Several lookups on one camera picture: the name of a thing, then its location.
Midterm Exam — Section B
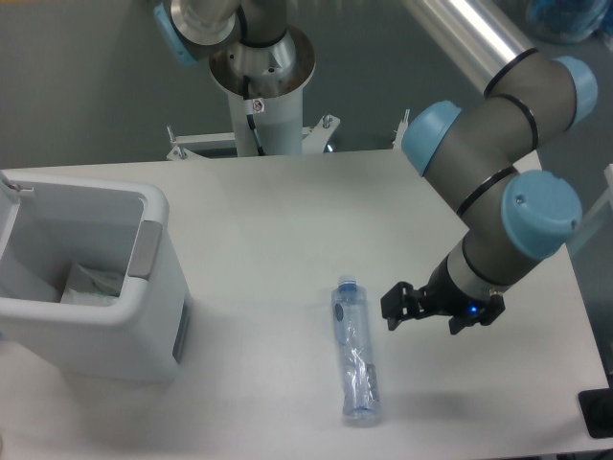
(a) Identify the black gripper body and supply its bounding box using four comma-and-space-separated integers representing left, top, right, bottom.
420, 265, 479, 319

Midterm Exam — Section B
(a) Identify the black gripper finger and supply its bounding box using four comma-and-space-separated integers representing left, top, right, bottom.
380, 282, 421, 331
448, 294, 506, 335

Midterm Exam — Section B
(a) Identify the white plastic packaging bag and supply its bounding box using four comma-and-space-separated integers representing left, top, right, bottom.
60, 264, 125, 307

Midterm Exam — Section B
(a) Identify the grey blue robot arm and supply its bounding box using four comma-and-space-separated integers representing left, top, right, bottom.
153, 1, 598, 334

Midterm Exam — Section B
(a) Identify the white plastic trash can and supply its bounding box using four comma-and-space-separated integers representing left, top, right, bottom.
1, 172, 190, 381

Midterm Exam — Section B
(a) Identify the clear blue plastic bottle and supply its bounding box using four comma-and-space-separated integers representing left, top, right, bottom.
330, 275, 381, 427

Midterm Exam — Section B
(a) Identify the black device at table edge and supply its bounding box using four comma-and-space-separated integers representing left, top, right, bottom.
578, 388, 612, 439

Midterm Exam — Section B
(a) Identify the blue plastic bag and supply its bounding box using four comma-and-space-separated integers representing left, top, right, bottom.
525, 0, 612, 45

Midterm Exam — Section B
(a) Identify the white frame at right edge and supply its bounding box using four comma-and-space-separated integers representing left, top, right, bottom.
567, 164, 612, 258

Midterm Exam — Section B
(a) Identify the white metal base frame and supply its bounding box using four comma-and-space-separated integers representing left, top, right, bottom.
165, 109, 413, 162

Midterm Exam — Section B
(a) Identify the black cable on pedestal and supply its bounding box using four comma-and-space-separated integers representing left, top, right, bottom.
241, 75, 267, 157

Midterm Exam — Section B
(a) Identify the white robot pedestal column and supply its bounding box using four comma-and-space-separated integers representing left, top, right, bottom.
209, 25, 315, 157

